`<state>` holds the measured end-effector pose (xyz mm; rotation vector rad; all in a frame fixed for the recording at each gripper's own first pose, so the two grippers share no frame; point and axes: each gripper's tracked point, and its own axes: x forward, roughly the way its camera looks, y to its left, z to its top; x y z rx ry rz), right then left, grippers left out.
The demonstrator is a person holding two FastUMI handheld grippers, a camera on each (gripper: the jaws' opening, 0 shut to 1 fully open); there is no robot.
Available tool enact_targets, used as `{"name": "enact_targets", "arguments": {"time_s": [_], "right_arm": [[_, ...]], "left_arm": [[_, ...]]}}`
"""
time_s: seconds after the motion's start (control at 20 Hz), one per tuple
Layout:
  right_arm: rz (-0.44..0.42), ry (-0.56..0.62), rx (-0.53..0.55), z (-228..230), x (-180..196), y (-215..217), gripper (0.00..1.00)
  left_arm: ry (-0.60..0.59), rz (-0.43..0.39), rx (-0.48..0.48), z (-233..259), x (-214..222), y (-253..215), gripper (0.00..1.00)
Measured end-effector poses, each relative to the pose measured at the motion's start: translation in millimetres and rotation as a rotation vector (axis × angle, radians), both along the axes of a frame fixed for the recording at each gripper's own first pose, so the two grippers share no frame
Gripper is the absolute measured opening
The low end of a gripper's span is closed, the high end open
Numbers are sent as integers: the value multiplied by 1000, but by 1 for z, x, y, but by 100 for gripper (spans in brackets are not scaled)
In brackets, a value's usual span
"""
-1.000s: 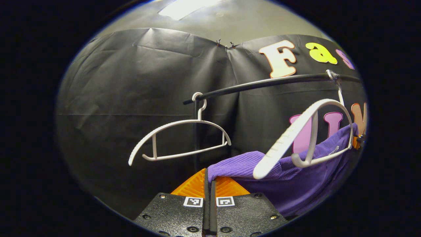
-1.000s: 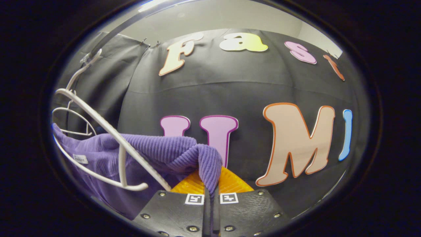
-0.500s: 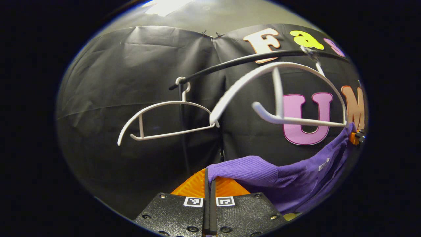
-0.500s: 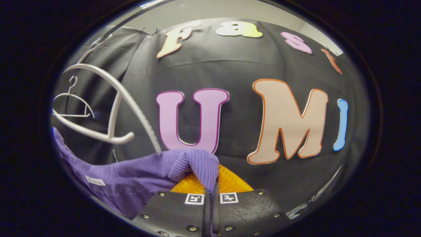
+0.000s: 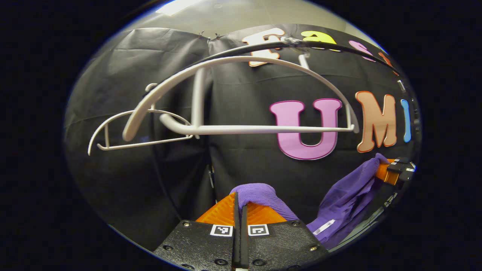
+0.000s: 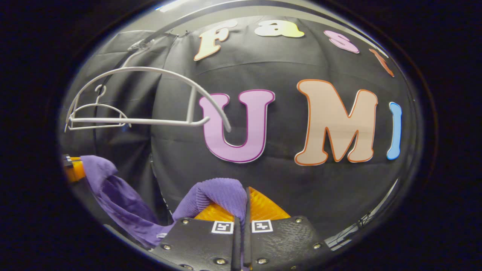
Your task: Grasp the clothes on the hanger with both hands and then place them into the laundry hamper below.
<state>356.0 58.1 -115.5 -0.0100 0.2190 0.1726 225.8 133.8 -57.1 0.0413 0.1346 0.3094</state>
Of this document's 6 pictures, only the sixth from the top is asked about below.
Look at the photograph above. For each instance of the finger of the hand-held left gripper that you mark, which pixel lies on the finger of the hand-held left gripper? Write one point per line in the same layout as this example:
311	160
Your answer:
75	169

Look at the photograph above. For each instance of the white clothes hanger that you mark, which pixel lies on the white clothes hanger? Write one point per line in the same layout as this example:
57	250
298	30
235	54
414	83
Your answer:
98	106
150	121

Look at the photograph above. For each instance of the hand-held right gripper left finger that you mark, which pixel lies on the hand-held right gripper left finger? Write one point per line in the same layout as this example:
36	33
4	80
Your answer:
203	244

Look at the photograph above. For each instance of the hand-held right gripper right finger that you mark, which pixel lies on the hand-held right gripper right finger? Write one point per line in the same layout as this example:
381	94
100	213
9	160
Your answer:
278	244

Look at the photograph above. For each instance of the purple jacket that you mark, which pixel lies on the purple jacket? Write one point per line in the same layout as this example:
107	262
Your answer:
222	194

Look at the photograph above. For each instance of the black backdrop cloth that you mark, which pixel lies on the black backdrop cloth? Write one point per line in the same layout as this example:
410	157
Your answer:
301	188

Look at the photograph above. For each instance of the black clothes rack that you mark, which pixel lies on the black clothes rack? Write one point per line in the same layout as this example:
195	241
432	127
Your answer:
165	31

